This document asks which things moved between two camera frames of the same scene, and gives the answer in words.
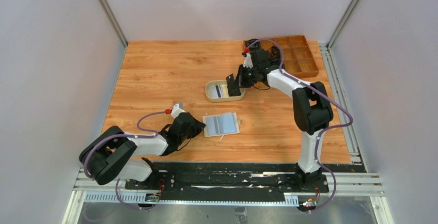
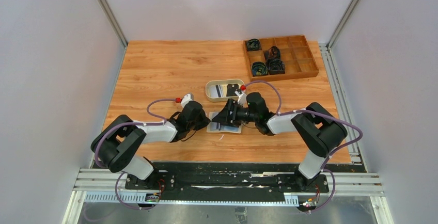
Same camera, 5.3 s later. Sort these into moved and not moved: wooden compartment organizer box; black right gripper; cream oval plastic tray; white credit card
Moved: black right gripper
Not moved: wooden compartment organizer box; white credit card; cream oval plastic tray
